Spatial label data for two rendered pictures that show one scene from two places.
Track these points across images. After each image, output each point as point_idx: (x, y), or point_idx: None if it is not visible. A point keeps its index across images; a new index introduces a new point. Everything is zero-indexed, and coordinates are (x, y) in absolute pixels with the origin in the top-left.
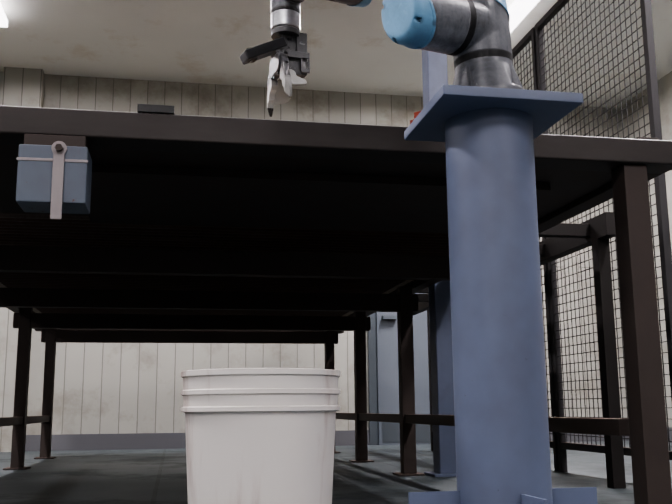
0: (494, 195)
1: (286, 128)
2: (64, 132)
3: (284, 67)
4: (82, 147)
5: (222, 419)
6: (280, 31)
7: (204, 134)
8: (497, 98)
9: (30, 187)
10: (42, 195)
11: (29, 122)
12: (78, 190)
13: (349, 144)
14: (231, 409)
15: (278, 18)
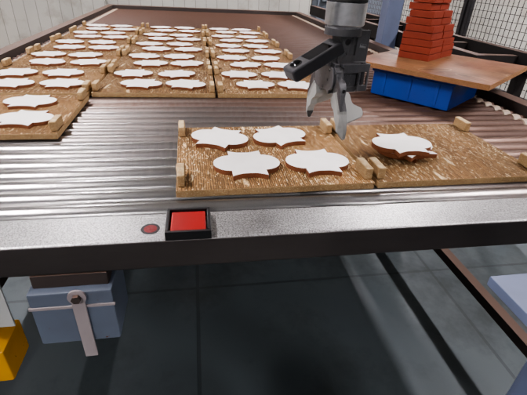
0: None
1: (344, 239)
2: (78, 270)
3: (340, 101)
4: (104, 291)
5: None
6: (339, 36)
7: (248, 255)
8: None
9: (55, 332)
10: (71, 337)
11: (30, 265)
12: (110, 328)
13: (411, 247)
14: None
15: (339, 16)
